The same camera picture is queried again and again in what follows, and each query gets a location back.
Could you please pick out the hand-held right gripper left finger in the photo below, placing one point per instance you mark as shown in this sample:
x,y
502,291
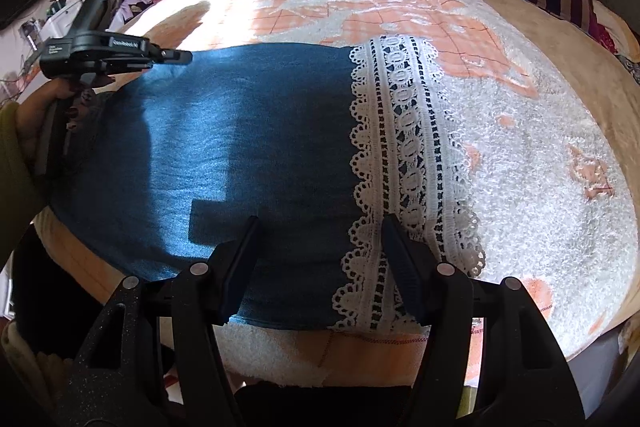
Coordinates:
x,y
239,272

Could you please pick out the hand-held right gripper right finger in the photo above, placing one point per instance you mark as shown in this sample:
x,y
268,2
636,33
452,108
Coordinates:
x,y
406,277

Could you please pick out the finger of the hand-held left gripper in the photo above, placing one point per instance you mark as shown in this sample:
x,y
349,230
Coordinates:
x,y
172,56

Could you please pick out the blue pants with white lace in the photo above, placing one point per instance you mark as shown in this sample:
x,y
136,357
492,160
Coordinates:
x,y
200,147

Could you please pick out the person's left hand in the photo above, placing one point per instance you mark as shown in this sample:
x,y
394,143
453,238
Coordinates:
x,y
30,127

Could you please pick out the white drawer cabinet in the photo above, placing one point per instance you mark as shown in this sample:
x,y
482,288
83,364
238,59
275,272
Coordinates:
x,y
62,14

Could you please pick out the white and peach fluffy blanket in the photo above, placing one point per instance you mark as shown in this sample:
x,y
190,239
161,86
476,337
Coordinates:
x,y
525,187

